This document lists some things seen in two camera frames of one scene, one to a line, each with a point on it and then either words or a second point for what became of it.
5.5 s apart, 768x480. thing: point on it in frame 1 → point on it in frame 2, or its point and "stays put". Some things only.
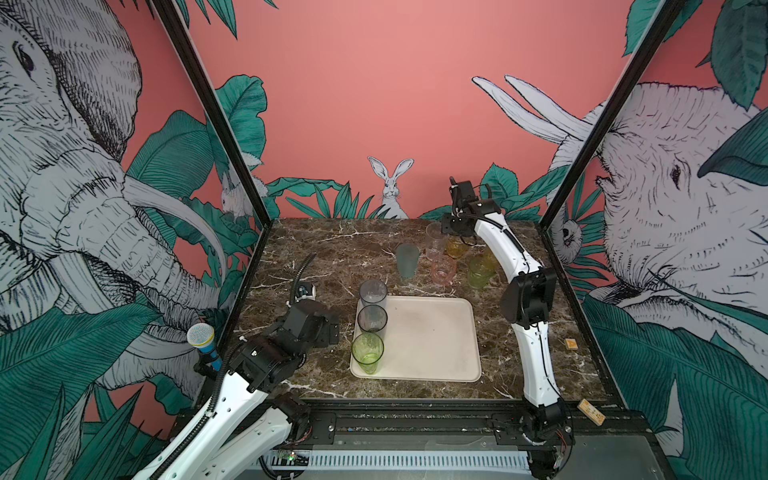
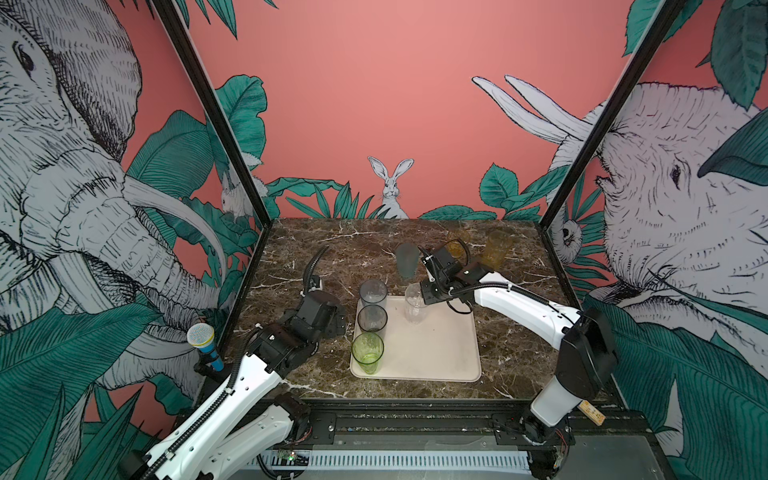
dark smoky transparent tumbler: (372, 318) stays put
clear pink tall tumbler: (435, 240) → (414, 304)
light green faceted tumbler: (368, 349) stays put
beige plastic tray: (430, 339) stays put
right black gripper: (447, 225) → (426, 284)
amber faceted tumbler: (456, 247) stays put
